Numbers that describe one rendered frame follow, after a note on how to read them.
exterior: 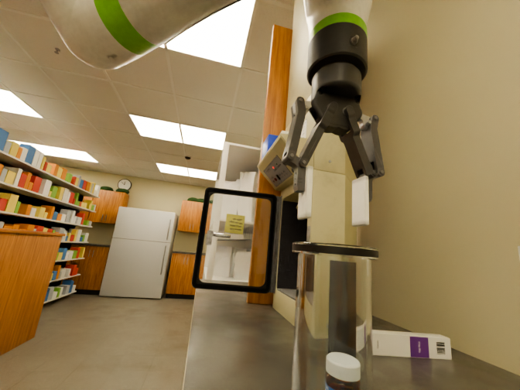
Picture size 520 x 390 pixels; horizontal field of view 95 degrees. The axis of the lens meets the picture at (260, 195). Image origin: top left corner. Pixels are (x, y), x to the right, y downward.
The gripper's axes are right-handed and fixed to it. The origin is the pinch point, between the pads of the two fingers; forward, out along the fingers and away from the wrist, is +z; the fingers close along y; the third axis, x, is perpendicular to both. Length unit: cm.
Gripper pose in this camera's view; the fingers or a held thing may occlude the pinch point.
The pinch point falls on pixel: (333, 203)
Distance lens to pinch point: 34.9
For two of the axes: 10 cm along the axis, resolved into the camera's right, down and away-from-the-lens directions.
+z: -0.9, 9.7, -2.3
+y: -9.7, -1.4, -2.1
